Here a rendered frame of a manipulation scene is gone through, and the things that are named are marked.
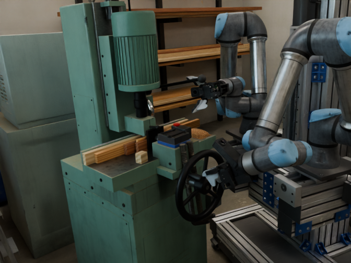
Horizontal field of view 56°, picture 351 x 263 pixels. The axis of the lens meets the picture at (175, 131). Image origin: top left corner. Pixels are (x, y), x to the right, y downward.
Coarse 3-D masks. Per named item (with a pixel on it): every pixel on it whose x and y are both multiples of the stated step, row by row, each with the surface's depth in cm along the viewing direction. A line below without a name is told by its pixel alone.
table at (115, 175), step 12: (204, 144) 153; (120, 156) 138; (132, 156) 137; (84, 168) 132; (96, 168) 127; (108, 168) 127; (120, 168) 126; (132, 168) 126; (144, 168) 129; (156, 168) 133; (168, 168) 131; (96, 180) 127; (108, 180) 120; (120, 180) 121; (132, 180) 125
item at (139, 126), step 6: (132, 114) 150; (126, 120) 147; (132, 120) 144; (138, 120) 141; (144, 120) 140; (150, 120) 142; (126, 126) 149; (132, 126) 146; (138, 126) 142; (144, 126) 140; (132, 132) 147; (138, 132) 143; (144, 132) 141
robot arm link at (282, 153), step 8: (272, 144) 93; (280, 144) 90; (288, 144) 91; (256, 152) 96; (264, 152) 94; (272, 152) 91; (280, 152) 89; (288, 152) 90; (296, 152) 92; (256, 160) 95; (264, 160) 93; (272, 160) 91; (280, 160) 90; (288, 160) 89; (296, 160) 92; (256, 168) 96; (264, 168) 95; (272, 168) 94
